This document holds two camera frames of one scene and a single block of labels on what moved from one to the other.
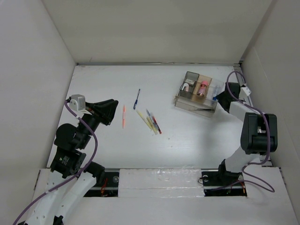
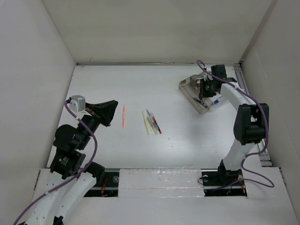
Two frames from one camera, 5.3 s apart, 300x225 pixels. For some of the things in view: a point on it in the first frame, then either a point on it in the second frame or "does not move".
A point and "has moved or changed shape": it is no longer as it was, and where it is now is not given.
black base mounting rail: (214, 183) does not move
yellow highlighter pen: (152, 125) does not move
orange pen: (123, 116) does not move
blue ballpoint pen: (136, 101) -> (202, 102)
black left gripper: (104, 110) does not move
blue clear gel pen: (148, 113) does not move
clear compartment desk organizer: (198, 94) has moved or changed shape
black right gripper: (220, 97) -> (202, 93)
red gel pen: (156, 124) does not move
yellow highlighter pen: (145, 120) has moved or changed shape
